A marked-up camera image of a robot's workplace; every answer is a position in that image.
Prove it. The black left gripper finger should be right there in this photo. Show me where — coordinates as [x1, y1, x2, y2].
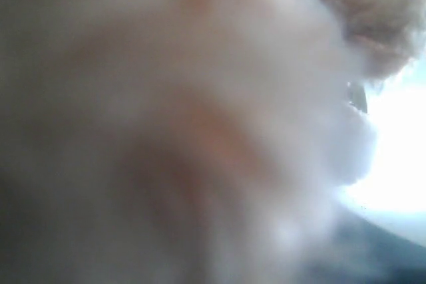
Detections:
[299, 214, 425, 283]

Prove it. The plush teddy bear striped sweater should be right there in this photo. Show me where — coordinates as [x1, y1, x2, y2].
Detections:
[1, 0, 425, 283]

